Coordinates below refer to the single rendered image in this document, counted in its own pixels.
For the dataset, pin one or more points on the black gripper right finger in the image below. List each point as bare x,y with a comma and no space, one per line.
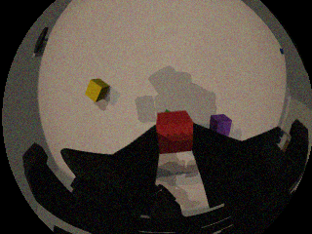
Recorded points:
222,159

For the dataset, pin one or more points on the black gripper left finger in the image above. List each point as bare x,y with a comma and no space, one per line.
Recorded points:
132,169

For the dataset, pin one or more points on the red block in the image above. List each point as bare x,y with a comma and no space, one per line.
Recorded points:
174,130

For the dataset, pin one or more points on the purple block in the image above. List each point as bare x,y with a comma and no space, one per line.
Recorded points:
220,124

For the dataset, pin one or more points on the yellow cube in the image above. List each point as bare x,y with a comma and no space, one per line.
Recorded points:
97,89

